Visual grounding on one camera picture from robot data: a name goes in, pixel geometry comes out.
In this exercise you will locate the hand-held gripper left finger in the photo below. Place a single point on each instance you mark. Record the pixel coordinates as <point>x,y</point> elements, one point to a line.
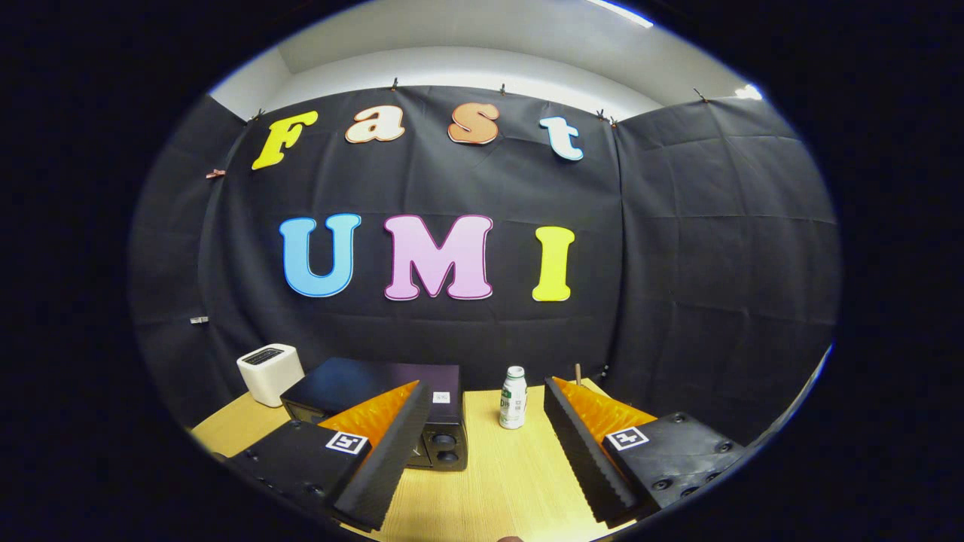
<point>392,452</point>

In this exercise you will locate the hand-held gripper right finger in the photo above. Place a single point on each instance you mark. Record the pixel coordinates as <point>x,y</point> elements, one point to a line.
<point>580,452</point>

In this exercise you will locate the black toaster oven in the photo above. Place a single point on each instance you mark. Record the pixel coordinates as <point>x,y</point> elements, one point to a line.
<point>361,380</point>

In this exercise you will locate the white pop-up toaster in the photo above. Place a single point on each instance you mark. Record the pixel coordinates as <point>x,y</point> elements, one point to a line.
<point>271,376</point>

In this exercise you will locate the white bottle with green label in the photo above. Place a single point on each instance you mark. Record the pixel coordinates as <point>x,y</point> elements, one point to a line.
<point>513,403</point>

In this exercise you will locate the black backdrop cloth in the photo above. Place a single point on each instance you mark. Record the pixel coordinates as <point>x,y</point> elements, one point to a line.
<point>678,263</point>

